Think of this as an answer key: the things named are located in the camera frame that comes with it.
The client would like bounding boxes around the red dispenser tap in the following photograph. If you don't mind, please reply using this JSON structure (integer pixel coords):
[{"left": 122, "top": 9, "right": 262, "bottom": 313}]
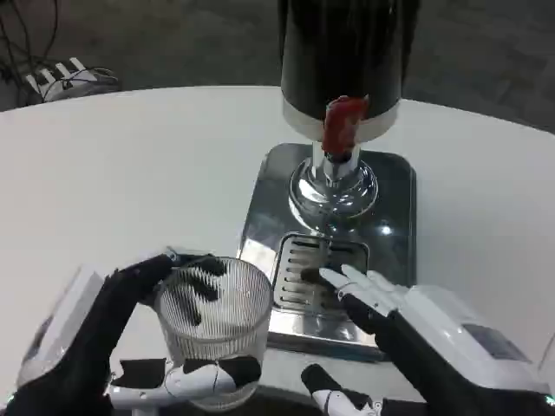
[{"left": 321, "top": 95, "right": 369, "bottom": 153}]

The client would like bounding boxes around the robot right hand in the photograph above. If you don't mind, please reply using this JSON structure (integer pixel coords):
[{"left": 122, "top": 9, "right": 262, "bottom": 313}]
[{"left": 301, "top": 264, "right": 555, "bottom": 416}]

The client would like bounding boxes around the white power strip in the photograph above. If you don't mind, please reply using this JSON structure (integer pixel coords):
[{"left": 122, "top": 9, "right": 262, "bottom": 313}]
[{"left": 23, "top": 56, "right": 121, "bottom": 103}]

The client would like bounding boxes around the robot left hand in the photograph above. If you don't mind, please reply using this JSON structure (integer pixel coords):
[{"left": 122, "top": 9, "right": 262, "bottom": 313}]
[{"left": 0, "top": 244, "right": 264, "bottom": 416}]

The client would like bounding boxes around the steel drip tray base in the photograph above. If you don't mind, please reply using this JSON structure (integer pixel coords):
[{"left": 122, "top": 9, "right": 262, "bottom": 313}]
[{"left": 237, "top": 142, "right": 418, "bottom": 361}]

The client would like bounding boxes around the black cables bundle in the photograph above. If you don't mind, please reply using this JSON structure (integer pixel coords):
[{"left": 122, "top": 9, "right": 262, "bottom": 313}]
[{"left": 0, "top": 0, "right": 66, "bottom": 94}]

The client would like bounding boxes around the clear ribbed glass cup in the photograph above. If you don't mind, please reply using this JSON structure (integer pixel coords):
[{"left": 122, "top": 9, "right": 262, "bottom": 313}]
[{"left": 153, "top": 256, "right": 274, "bottom": 411}]

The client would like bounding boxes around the slotted steel drip grid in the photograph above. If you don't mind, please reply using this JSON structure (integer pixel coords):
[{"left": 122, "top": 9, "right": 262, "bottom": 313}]
[{"left": 271, "top": 232, "right": 371, "bottom": 311}]

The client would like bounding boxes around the black drink dispenser chrome stand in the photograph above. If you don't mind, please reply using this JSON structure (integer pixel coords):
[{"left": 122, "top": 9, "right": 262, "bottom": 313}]
[{"left": 277, "top": 0, "right": 421, "bottom": 238}]

